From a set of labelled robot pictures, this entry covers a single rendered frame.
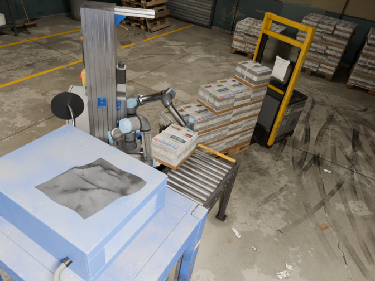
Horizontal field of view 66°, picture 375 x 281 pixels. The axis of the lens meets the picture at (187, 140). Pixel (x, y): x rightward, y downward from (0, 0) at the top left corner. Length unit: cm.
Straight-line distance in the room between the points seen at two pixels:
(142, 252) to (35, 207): 43
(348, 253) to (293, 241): 60
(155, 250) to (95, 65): 180
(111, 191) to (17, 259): 41
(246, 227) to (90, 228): 256
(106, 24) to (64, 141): 132
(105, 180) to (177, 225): 38
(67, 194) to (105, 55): 165
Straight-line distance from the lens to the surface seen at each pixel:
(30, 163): 133
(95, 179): 117
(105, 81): 269
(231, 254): 318
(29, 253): 129
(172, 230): 129
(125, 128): 228
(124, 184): 115
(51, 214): 111
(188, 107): 360
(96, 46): 257
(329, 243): 374
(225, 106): 357
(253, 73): 380
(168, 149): 256
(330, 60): 807
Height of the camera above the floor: 258
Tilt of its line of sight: 36 degrees down
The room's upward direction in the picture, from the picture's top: 9 degrees clockwise
